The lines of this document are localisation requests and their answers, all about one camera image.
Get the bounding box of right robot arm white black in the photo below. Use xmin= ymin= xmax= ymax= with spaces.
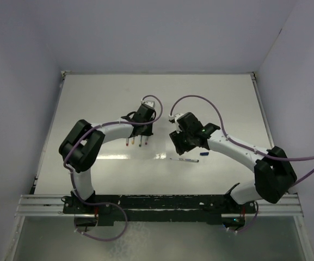
xmin=169 ymin=112 xmax=297 ymax=213

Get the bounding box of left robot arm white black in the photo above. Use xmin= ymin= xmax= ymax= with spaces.
xmin=59 ymin=101 xmax=156 ymax=213

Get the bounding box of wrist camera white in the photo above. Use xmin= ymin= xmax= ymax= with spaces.
xmin=141 ymin=101 xmax=156 ymax=109
xmin=169 ymin=113 xmax=184 ymax=133

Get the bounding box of aluminium rail frame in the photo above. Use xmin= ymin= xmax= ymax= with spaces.
xmin=16 ymin=194 xmax=304 ymax=217

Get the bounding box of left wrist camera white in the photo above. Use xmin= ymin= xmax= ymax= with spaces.
xmin=141 ymin=101 xmax=156 ymax=109

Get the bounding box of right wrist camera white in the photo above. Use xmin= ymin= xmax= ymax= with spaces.
xmin=169 ymin=113 xmax=184 ymax=133

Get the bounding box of blue pen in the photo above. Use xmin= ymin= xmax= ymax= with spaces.
xmin=169 ymin=158 xmax=199 ymax=163

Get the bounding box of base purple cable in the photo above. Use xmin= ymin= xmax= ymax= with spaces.
xmin=226 ymin=208 xmax=260 ymax=234
xmin=73 ymin=204 xmax=128 ymax=241

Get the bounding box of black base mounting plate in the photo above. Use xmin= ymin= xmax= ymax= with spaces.
xmin=61 ymin=193 xmax=257 ymax=227

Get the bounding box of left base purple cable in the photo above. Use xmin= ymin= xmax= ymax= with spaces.
xmin=73 ymin=204 xmax=128 ymax=241

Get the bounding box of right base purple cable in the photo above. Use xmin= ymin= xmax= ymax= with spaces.
xmin=226 ymin=208 xmax=260 ymax=234

